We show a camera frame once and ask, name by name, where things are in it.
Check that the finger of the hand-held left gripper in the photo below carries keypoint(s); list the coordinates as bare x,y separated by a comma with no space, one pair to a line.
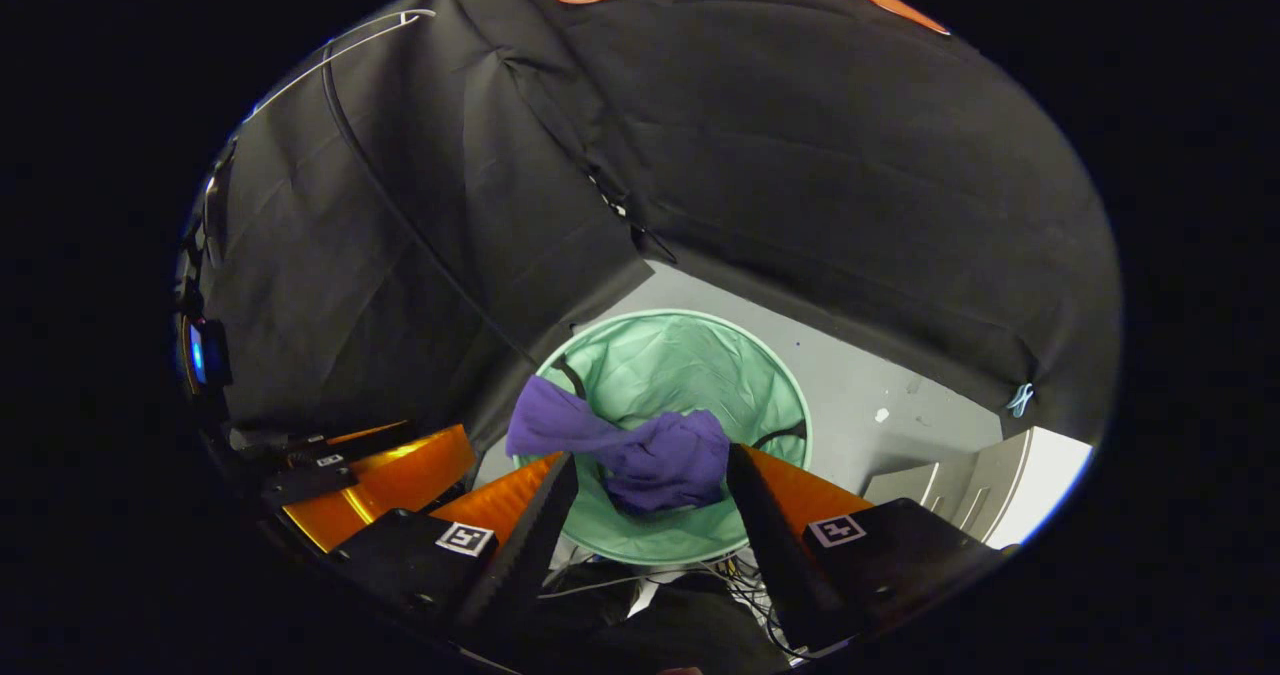
300,443
400,470

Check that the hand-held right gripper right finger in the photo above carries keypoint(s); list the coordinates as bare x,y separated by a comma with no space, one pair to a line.
775,555

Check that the purple knit garment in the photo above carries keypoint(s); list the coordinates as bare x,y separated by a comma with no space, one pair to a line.
670,465

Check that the black backdrop cloth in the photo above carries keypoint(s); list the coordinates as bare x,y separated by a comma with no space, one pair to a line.
800,155

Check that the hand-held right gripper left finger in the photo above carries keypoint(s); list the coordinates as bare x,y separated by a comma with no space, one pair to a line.
525,555

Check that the white stepped panel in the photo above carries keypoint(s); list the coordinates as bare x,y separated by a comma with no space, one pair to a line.
1040,475

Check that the green laundry hamper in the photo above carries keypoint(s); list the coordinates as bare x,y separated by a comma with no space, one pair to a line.
680,365

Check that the white plastic clothes hanger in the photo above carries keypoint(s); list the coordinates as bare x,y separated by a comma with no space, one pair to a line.
405,18

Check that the dark cloth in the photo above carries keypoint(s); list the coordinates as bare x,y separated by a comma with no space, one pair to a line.
680,635

